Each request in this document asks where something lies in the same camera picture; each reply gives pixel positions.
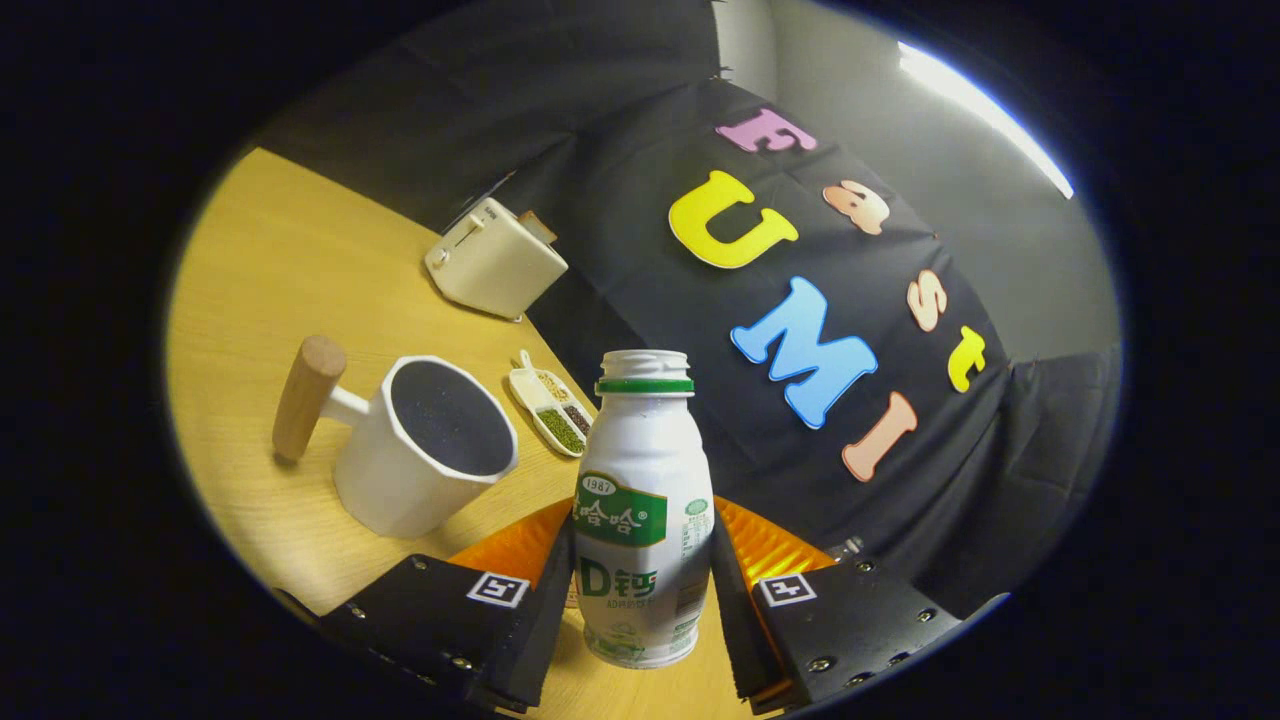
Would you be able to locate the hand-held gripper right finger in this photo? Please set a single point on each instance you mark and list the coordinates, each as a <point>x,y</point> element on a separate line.
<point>735,620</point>

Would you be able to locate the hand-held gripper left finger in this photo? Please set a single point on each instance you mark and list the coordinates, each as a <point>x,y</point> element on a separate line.
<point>545,620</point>

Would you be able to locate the white juice bottle green label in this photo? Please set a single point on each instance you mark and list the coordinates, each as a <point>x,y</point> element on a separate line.
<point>640,450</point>

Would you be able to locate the white divided dish with beans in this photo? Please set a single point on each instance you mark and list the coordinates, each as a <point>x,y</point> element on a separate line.
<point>550,412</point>

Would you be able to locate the cream toaster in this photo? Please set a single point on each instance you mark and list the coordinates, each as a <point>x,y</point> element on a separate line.
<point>495,265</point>

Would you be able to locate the black backdrop cloth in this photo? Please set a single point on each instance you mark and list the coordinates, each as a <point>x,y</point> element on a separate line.
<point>620,200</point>

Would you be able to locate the wooden table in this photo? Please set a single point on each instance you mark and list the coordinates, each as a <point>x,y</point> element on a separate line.
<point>300,260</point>

